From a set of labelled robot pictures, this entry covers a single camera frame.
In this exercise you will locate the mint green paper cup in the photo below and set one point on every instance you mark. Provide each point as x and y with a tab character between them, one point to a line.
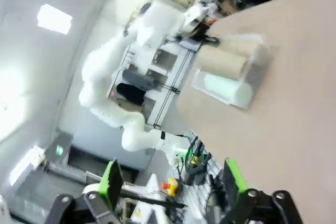
225	90

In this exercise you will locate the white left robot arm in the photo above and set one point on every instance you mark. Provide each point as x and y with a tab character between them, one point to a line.
105	77

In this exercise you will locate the grey metal cabinet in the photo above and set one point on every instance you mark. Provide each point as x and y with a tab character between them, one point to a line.
86	161

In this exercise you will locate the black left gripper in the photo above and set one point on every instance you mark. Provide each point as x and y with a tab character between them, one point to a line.
206	35

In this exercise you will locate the rectangular ceiling light panel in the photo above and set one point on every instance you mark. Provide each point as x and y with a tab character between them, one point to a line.
54	19

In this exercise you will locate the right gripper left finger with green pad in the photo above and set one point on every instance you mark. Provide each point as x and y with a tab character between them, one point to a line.
111	182

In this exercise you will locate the white perforated plastic basket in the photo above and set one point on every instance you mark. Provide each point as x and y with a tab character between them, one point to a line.
258	77

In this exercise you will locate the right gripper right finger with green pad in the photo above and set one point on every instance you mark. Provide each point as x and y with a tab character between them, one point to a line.
233	179

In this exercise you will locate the black box in rack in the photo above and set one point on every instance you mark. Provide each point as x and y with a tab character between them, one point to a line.
131	94

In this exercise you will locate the aluminium frame equipment rack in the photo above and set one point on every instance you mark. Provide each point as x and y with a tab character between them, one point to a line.
168	61

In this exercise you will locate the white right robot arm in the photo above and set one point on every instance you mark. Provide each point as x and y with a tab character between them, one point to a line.
155	184

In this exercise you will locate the yellow emergency stop button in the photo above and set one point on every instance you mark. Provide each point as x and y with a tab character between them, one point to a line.
170	186

